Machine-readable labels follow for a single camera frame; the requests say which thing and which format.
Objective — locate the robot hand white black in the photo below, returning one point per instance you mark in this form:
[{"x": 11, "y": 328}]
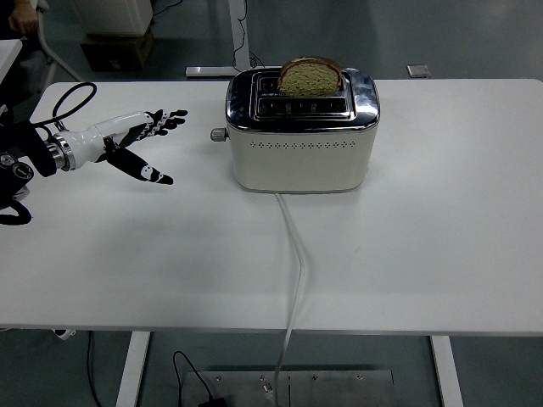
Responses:
[{"x": 89, "y": 140}]

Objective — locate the cream toaster with chrome top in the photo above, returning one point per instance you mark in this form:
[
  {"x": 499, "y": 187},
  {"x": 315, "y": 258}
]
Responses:
[{"x": 297, "y": 165}]

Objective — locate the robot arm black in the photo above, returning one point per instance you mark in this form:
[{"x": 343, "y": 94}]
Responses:
[{"x": 25, "y": 144}]

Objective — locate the person's leg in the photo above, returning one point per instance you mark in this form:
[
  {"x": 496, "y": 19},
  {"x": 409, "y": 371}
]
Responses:
[{"x": 36, "y": 72}]

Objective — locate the brown cardboard box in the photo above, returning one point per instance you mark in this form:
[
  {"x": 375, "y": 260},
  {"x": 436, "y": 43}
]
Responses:
[{"x": 119, "y": 53}]

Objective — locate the white side table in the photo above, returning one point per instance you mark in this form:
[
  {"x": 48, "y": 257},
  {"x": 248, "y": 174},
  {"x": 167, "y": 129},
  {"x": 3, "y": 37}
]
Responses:
[{"x": 8, "y": 55}]

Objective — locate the white cabinet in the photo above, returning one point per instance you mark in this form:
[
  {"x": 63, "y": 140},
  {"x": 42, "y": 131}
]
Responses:
[{"x": 114, "y": 17}]

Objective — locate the person's hand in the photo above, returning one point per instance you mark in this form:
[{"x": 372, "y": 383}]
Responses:
[{"x": 23, "y": 19}]

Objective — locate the white desk leg with foot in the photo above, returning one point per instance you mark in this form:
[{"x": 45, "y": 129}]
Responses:
[{"x": 237, "y": 25}]

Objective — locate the small white black device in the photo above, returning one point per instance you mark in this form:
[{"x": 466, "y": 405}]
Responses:
[{"x": 63, "y": 335}]

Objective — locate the brown bread slice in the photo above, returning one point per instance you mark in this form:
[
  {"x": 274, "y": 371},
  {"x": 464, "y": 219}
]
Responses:
[{"x": 310, "y": 80}]

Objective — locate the white table leg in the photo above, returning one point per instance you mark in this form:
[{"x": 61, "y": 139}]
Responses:
[
  {"x": 445, "y": 373},
  {"x": 131, "y": 373}
]

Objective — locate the grey floor socket plate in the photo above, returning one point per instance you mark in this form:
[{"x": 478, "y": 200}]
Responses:
[{"x": 418, "y": 71}]

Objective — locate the grey metal plate with screws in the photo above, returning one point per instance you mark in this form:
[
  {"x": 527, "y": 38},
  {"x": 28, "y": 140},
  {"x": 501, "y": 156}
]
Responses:
[{"x": 339, "y": 390}]

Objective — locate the white tube chair frame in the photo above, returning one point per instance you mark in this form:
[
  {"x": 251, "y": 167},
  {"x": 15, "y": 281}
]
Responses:
[{"x": 68, "y": 67}]

